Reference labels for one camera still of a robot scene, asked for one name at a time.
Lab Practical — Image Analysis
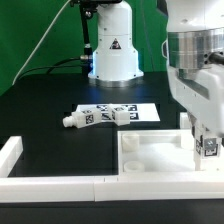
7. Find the white square table top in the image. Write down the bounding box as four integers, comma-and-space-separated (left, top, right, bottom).
116, 129, 224, 177

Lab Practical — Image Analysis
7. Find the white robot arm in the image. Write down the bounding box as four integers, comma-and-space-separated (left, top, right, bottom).
89, 0, 224, 136

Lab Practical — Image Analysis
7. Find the black cable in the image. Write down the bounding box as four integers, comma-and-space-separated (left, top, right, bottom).
16, 57, 88, 78

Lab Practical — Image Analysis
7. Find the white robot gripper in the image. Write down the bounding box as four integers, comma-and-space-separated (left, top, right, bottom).
166, 29, 224, 137

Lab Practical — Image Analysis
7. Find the white U-shaped obstacle fence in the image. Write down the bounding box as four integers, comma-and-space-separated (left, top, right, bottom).
0, 136, 224, 203

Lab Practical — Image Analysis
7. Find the white cable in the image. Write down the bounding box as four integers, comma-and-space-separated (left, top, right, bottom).
12, 0, 73, 86

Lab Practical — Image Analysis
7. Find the paper sheet with AprilTags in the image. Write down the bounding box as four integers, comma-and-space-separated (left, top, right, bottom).
76, 103, 160, 122

